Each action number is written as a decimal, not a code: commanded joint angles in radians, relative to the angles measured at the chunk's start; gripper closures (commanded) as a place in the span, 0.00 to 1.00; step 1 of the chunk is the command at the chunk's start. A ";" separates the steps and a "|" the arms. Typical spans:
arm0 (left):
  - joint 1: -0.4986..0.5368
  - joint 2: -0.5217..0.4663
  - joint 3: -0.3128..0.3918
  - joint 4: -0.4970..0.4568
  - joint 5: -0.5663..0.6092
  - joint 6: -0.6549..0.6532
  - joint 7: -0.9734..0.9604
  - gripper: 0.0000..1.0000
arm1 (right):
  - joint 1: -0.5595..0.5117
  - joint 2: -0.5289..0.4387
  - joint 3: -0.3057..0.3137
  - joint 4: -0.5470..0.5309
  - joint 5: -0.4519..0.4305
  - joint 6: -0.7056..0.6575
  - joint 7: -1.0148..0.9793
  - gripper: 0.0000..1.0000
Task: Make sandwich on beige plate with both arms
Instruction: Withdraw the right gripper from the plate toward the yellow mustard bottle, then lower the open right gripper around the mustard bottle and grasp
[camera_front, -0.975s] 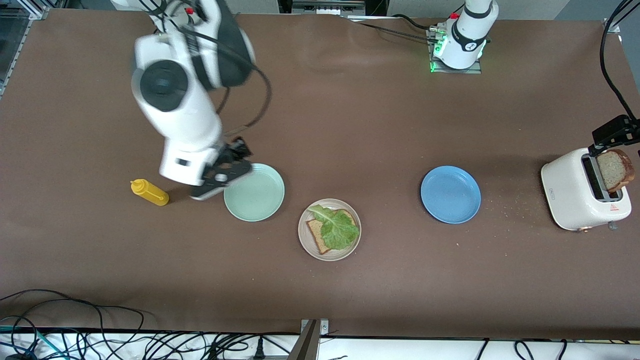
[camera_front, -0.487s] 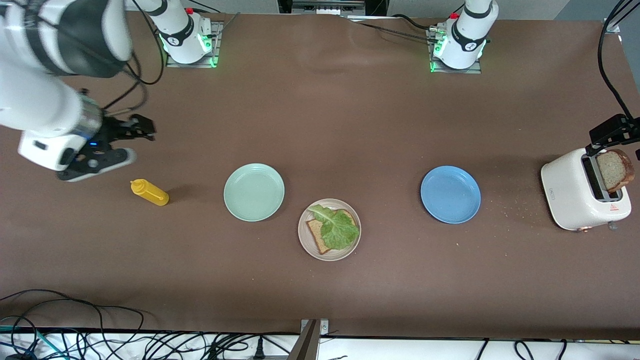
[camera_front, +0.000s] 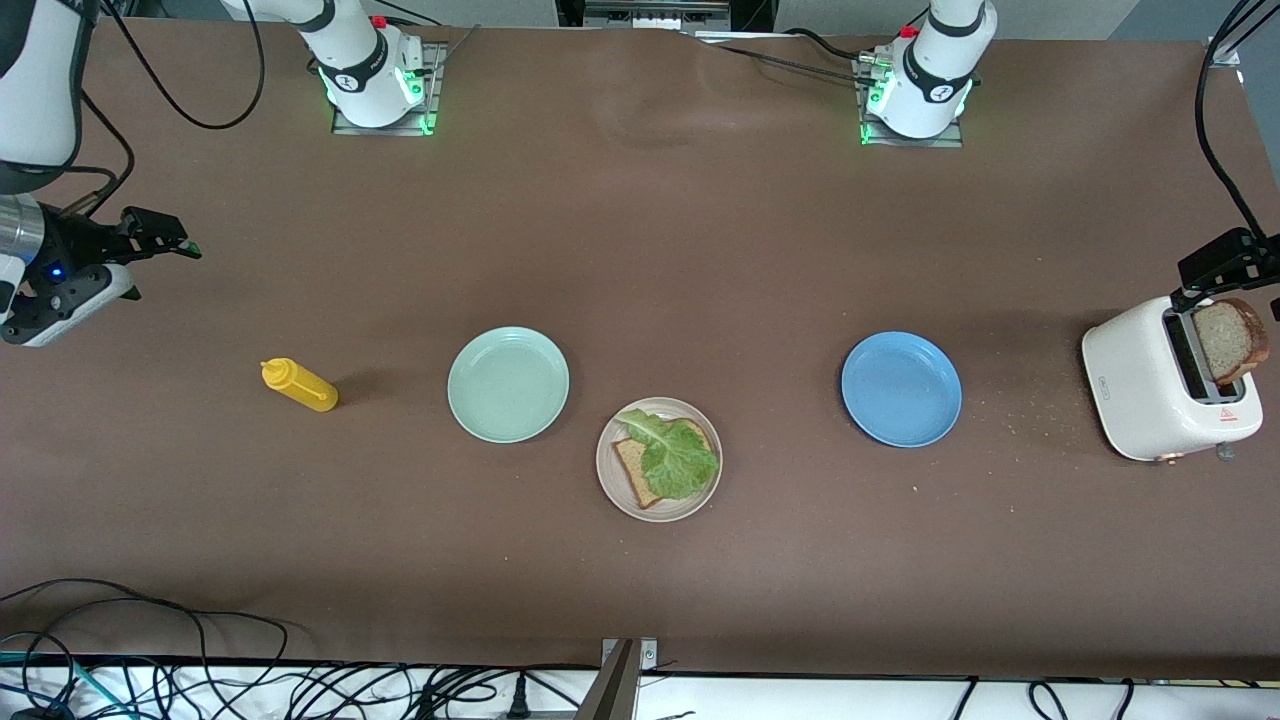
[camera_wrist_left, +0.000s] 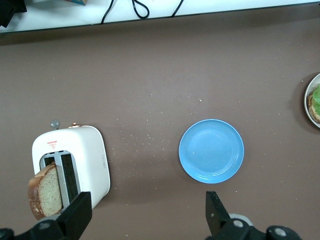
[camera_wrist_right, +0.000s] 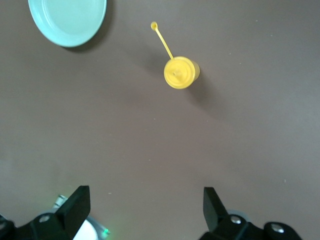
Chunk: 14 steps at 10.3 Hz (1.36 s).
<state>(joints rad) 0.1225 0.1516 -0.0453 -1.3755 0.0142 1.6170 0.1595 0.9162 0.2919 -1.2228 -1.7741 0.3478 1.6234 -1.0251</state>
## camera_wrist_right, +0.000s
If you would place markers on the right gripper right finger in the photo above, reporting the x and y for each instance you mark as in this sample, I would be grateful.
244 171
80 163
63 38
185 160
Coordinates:
212 210

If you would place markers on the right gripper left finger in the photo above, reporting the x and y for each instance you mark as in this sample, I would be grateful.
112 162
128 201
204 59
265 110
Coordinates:
75 210

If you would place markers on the yellow squeeze bottle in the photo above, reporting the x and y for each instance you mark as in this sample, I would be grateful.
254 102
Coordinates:
178 73

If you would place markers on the mint green plate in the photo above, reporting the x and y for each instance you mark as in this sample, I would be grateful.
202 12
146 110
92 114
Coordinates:
67 20

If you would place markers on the brown table cover sheet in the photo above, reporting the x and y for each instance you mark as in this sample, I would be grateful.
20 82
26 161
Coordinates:
150 137

